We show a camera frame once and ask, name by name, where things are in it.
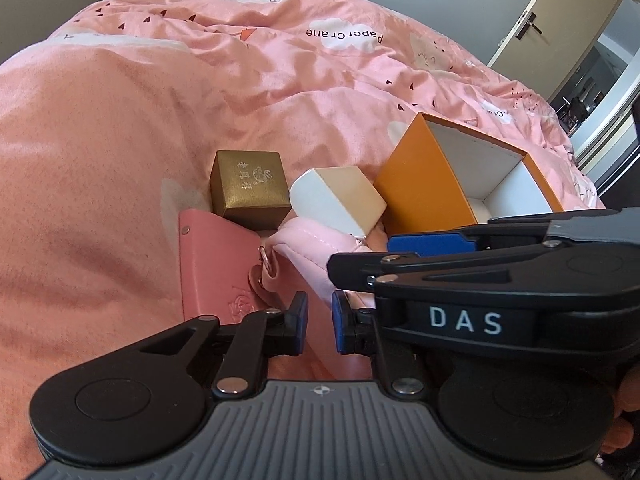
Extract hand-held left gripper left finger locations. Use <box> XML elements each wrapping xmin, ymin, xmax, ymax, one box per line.
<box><xmin>134</xmin><ymin>291</ymin><xmax>309</xmax><ymax>397</ymax></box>

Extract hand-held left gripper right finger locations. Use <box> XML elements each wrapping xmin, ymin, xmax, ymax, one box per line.
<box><xmin>330</xmin><ymin>291</ymin><xmax>432</xmax><ymax>397</ymax></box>

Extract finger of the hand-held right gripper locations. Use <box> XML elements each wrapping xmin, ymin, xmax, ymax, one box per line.
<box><xmin>387</xmin><ymin>208</ymin><xmax>622</xmax><ymax>257</ymax></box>
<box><xmin>327</xmin><ymin>240</ymin><xmax>562</xmax><ymax>292</ymax></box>

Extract orange cardboard box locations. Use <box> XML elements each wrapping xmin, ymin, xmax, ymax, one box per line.
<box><xmin>372</xmin><ymin>112</ymin><xmax>566</xmax><ymax>237</ymax></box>

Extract light pink padded pouch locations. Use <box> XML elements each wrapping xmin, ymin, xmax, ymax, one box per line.
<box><xmin>257</xmin><ymin>215</ymin><xmax>388</xmax><ymax>381</ymax></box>

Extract gold square box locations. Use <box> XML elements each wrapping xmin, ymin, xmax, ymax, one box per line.
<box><xmin>209</xmin><ymin>150</ymin><xmax>292</xmax><ymax>231</ymax></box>

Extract person's right hand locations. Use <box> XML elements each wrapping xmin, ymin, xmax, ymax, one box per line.
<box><xmin>599</xmin><ymin>372</ymin><xmax>640</xmax><ymax>471</ymax></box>

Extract pink leather wallet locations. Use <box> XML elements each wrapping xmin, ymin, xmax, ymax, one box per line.
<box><xmin>178</xmin><ymin>208</ymin><xmax>301</xmax><ymax>327</ymax></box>

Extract white and beige box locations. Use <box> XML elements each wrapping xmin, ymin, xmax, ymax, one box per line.
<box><xmin>289</xmin><ymin>165</ymin><xmax>388</xmax><ymax>238</ymax></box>

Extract white sliding door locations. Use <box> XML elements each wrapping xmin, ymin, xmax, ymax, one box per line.
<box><xmin>550</xmin><ymin>25</ymin><xmax>640</xmax><ymax>202</ymax></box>

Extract pink printed duvet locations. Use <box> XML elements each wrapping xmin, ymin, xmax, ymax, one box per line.
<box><xmin>0</xmin><ymin>0</ymin><xmax>608</xmax><ymax>480</ymax></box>

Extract cream room door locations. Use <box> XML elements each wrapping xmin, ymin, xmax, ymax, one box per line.
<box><xmin>487</xmin><ymin>0</ymin><xmax>626</xmax><ymax>103</ymax></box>

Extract dark door handle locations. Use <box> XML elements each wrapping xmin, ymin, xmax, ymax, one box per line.
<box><xmin>516</xmin><ymin>11</ymin><xmax>544</xmax><ymax>41</ymax></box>

